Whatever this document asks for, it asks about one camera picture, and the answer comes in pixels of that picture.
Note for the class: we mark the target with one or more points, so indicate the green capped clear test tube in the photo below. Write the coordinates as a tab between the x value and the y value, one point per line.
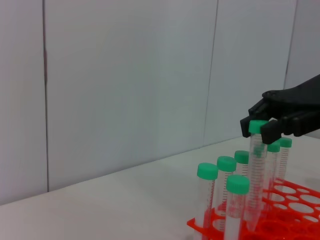
273	147
286	142
207	171
256	187
241	157
226	163
237	185

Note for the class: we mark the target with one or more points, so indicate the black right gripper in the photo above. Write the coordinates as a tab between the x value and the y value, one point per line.
297	110

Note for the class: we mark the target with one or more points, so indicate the orange plastic test tube rack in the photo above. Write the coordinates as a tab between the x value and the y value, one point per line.
272	228

